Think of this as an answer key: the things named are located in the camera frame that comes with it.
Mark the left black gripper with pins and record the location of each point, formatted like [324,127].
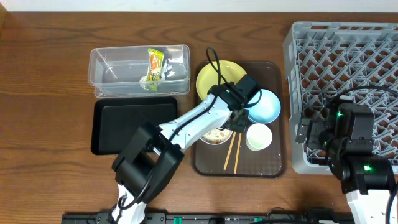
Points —
[238,121]

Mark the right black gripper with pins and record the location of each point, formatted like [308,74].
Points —
[305,131]

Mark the wooden chopstick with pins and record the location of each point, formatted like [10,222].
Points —
[229,151]
[237,153]

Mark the white cup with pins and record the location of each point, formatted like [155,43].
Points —
[258,137]

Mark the white bowl with food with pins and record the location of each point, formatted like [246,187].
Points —
[216,136]

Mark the light blue bowl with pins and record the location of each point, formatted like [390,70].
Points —
[266,107]

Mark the yellow plate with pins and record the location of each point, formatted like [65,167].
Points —
[207,76]

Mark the green orange snack wrapper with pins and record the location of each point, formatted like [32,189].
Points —
[155,69]

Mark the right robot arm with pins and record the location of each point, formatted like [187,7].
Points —
[366,179]

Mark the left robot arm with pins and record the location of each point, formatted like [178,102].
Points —
[147,164]

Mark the grey dishwasher rack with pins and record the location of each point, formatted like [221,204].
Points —
[322,59]

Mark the clear plastic waste bin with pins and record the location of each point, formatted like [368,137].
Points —
[114,72]

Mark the brown serving tray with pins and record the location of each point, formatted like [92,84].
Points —
[270,162]

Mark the black plastic tray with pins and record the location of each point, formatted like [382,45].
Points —
[115,120]

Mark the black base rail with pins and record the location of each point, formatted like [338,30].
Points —
[161,218]

